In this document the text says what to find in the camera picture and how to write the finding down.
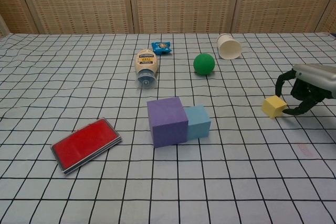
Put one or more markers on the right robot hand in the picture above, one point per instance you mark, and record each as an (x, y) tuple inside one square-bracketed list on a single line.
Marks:
[(317, 77)]

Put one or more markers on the yellow foam cube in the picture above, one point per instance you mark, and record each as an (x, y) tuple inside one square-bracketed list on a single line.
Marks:
[(273, 106)]

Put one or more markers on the blue foam cube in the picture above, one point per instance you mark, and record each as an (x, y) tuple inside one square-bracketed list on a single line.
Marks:
[(199, 124)]

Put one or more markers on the purple foam cube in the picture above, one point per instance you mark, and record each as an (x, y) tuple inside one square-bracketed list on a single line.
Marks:
[(168, 123)]

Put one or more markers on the white paper cup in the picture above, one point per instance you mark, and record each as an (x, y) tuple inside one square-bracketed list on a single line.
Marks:
[(229, 47)]

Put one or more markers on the green ball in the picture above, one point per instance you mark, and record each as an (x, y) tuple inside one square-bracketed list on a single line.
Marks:
[(204, 64)]

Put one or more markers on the blue snack packet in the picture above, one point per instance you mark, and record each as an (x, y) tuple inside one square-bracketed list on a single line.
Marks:
[(161, 47)]

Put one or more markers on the mayonnaise squeeze bottle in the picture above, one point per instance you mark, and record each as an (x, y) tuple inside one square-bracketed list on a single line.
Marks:
[(146, 62)]

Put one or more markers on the blue checkered tablecloth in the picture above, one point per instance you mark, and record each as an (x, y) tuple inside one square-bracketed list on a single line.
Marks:
[(78, 82)]

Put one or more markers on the red ink pad tin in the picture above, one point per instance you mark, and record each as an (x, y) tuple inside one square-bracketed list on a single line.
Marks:
[(84, 144)]

